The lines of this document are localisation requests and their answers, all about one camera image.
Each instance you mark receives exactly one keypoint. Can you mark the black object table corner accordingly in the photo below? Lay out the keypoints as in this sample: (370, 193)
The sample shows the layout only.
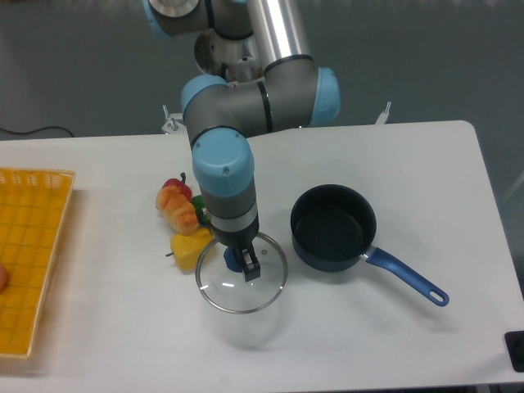
(515, 345)

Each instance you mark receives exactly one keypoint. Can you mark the left metal table bracket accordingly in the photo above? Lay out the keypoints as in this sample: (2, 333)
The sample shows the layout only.
(170, 126)

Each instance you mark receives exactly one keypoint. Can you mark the orange object in basket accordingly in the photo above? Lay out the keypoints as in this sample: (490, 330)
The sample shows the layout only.
(4, 276)

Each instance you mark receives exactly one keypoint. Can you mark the dark blue saucepan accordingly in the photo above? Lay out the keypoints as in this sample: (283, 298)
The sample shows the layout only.
(333, 227)

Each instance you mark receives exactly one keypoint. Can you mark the yellow wicker basket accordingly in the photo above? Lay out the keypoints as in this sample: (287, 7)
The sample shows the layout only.
(34, 203)

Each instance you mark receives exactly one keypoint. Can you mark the glass lid blue knob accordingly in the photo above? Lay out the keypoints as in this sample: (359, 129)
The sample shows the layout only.
(221, 282)

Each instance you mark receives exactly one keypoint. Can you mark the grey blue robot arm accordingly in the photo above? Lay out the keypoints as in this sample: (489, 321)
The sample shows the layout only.
(291, 92)

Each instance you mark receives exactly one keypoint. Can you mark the green toy bell pepper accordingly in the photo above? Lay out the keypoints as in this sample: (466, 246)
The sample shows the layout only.
(200, 210)

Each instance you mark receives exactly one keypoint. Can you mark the metal table bracket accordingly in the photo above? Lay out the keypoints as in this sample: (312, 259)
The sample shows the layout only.
(170, 126)
(384, 115)

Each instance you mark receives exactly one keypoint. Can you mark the yellow toy bell pepper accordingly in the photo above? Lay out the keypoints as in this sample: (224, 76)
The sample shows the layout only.
(187, 248)

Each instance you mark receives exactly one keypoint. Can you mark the red toy bell pepper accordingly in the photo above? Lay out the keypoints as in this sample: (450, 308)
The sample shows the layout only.
(180, 184)

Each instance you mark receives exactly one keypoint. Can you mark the right metal table bracket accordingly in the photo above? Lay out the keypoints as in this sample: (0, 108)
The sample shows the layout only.
(384, 115)

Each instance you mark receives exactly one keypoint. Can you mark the orange toy croissant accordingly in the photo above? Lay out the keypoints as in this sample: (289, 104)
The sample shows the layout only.
(177, 210)

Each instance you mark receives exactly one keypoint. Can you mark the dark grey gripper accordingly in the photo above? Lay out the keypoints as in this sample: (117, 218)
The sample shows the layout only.
(242, 240)

